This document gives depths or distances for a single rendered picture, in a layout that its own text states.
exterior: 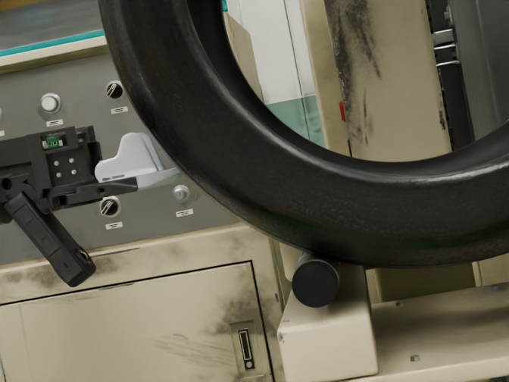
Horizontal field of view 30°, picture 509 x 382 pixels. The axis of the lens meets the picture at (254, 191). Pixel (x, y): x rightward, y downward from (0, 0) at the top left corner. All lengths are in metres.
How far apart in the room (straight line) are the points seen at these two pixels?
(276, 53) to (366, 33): 9.08
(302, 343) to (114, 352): 0.83
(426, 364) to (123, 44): 0.41
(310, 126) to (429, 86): 9.03
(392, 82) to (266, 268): 0.51
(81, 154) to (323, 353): 0.32
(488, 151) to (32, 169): 0.52
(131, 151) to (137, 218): 0.74
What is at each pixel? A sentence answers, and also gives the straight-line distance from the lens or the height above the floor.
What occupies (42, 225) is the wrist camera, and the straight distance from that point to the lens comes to 1.01.
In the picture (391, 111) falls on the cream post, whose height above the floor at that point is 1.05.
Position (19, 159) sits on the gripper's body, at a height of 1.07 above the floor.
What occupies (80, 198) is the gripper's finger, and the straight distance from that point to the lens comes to 0.97.
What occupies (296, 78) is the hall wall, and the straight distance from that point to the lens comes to 10.29.
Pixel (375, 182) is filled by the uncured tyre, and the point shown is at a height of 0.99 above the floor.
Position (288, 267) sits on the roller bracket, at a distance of 1.25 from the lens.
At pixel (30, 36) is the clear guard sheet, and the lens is 1.74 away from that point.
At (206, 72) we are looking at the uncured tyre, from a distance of 0.85.
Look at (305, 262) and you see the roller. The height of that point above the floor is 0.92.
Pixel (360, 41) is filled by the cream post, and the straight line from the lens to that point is 1.26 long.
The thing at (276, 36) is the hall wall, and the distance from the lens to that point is 10.34.
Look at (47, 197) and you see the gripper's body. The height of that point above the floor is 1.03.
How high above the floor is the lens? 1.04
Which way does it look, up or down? 3 degrees down
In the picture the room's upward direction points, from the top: 11 degrees counter-clockwise
